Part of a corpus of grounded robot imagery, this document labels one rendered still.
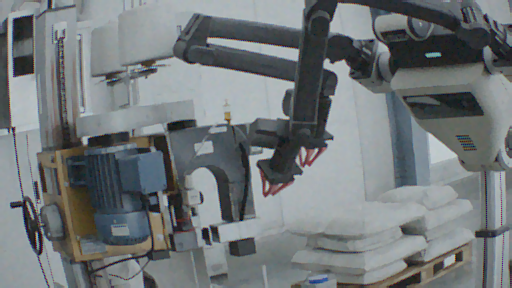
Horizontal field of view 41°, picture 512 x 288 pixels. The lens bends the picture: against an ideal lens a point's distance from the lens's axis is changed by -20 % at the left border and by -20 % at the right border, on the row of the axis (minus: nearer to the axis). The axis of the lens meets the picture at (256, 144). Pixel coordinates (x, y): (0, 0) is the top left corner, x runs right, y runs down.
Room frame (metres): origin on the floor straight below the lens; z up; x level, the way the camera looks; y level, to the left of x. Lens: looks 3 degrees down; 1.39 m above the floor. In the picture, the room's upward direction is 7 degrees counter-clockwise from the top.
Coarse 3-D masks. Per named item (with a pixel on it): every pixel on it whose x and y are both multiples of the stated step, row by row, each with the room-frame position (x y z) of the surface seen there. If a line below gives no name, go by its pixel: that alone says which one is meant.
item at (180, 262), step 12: (144, 252) 2.68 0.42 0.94; (180, 252) 2.42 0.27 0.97; (192, 252) 2.36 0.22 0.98; (204, 252) 2.31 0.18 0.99; (156, 264) 2.59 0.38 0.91; (168, 264) 2.51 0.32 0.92; (180, 264) 2.44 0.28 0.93; (192, 264) 2.38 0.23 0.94; (204, 264) 2.31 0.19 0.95; (156, 276) 2.60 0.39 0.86; (168, 276) 2.53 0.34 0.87; (180, 276) 2.45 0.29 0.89; (192, 276) 2.39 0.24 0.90; (204, 276) 2.33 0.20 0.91
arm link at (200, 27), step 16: (192, 16) 2.00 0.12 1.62; (208, 16) 1.94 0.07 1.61; (192, 32) 1.94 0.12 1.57; (208, 32) 1.95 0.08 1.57; (224, 32) 1.99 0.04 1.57; (240, 32) 2.00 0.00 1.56; (256, 32) 2.02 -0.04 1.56; (272, 32) 2.04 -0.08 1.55; (288, 32) 2.06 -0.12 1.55; (176, 48) 1.98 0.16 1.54; (336, 48) 2.10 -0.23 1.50; (192, 64) 1.96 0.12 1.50
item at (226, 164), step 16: (192, 128) 2.27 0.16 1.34; (208, 128) 2.30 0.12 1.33; (176, 144) 2.24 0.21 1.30; (192, 144) 2.27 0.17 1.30; (224, 144) 2.32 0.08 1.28; (176, 160) 2.24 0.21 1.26; (208, 160) 2.29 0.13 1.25; (224, 160) 2.32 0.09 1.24; (240, 160) 2.35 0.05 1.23; (224, 176) 2.33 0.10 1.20; (240, 176) 2.34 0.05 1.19; (224, 192) 2.35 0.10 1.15; (240, 192) 2.34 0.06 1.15; (176, 208) 2.25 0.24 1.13; (224, 208) 2.36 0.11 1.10; (240, 208) 2.34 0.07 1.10
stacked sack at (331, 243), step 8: (384, 232) 4.97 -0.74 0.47; (392, 232) 4.99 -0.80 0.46; (400, 232) 5.03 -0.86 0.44; (312, 240) 5.29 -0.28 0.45; (320, 240) 5.21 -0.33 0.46; (328, 240) 5.12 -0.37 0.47; (336, 240) 5.04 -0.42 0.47; (344, 240) 4.96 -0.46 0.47; (352, 240) 4.89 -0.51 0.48; (360, 240) 4.89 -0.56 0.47; (368, 240) 4.90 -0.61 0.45; (376, 240) 4.92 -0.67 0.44; (384, 240) 4.93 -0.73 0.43; (392, 240) 4.98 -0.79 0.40; (328, 248) 5.13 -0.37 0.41; (336, 248) 5.05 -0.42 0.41; (344, 248) 4.96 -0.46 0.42; (352, 248) 4.87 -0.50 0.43; (360, 248) 4.85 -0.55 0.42; (368, 248) 4.89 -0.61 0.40
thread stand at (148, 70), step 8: (160, 64) 2.05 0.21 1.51; (128, 72) 2.05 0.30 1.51; (136, 72) 2.05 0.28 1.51; (144, 72) 2.09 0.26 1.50; (152, 72) 2.05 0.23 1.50; (104, 80) 2.25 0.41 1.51; (112, 80) 2.25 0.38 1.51; (120, 80) 2.23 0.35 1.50; (128, 80) 2.17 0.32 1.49; (128, 88) 2.18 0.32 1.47; (128, 96) 2.18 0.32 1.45; (128, 104) 2.18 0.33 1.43; (136, 104) 2.17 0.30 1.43
